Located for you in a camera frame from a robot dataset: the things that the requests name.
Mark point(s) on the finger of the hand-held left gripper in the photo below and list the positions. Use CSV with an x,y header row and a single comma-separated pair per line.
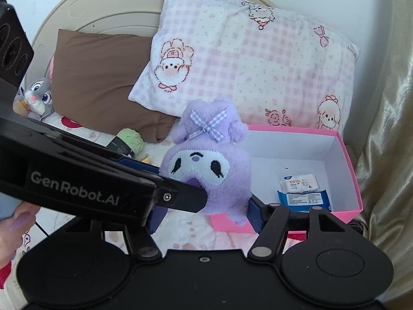
x,y
174,195
142,168

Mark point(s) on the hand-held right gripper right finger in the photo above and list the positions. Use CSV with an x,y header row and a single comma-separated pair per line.
x,y
256,213

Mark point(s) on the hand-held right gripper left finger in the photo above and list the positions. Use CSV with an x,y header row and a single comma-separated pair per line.
x,y
158,218

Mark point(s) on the green yarn ball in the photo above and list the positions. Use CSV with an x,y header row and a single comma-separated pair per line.
x,y
130,139

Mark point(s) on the blue wet wipes pack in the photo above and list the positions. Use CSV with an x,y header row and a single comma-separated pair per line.
x,y
305,200

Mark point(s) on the white tissue pack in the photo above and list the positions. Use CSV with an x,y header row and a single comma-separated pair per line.
x,y
298,182

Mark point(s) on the purple plush toy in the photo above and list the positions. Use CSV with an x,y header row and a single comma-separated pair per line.
x,y
206,142

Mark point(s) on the pink cardboard box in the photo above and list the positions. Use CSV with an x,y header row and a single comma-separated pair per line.
x,y
290,148

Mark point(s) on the person's left hand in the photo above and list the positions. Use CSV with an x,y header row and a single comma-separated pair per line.
x,y
14,232

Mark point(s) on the printed bear blanket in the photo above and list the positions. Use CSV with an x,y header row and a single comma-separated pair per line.
x,y
193,232

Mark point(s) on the grey rabbit plush toy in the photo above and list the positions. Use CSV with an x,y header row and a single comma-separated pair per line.
x,y
38,93

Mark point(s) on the brown pillow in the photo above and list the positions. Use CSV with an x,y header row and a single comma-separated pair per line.
x,y
96,80

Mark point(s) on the pink checked cartoon pillow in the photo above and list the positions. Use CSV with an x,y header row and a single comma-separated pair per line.
x,y
242,55

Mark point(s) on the gold satin curtain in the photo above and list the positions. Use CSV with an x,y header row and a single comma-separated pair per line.
x,y
387,119

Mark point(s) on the beige bed headboard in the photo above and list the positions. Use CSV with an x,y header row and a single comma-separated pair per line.
x,y
96,6

